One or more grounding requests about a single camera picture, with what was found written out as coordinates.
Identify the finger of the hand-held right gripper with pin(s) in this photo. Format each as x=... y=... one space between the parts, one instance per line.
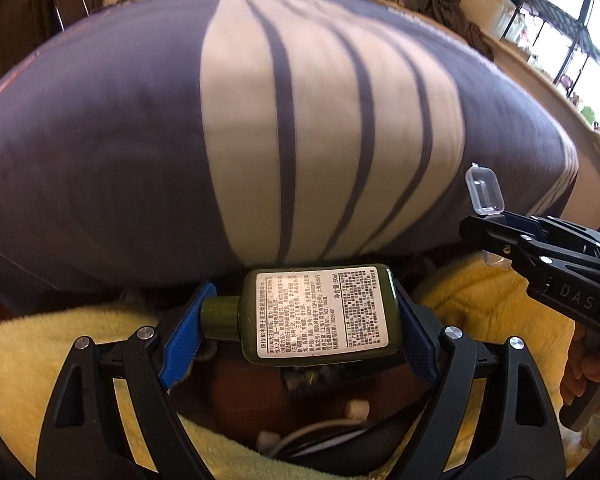
x=525 y=225
x=495 y=240

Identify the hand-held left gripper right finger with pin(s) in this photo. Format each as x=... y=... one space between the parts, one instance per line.
x=421 y=342

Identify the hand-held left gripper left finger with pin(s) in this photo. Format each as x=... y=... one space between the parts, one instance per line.
x=185 y=340

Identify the small clear plastic box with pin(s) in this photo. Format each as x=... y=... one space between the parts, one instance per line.
x=485 y=190

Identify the cream round bottle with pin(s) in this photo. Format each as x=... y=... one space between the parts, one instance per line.
x=357 y=408

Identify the dark green bottle white label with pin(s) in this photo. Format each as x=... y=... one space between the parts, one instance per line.
x=320 y=310

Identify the cream white tube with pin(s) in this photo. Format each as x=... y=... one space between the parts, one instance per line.
x=268 y=443

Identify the person's right hand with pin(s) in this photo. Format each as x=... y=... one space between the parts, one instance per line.
x=574 y=380

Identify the yellow fluffy rug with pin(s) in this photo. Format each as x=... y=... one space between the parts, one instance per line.
x=480 y=290

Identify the purple white striped blanket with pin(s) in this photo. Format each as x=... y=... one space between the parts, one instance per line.
x=105 y=160

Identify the black metal rack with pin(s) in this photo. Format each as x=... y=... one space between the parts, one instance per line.
x=580 y=35

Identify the white storage box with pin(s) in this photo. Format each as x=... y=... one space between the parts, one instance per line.
x=492 y=7

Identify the brown curtain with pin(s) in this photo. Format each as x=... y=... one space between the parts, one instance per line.
x=445 y=0

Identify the black metal stand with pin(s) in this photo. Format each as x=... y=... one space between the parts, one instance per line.
x=55 y=2

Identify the dark wooden wardrobe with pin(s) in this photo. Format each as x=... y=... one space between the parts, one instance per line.
x=25 y=0

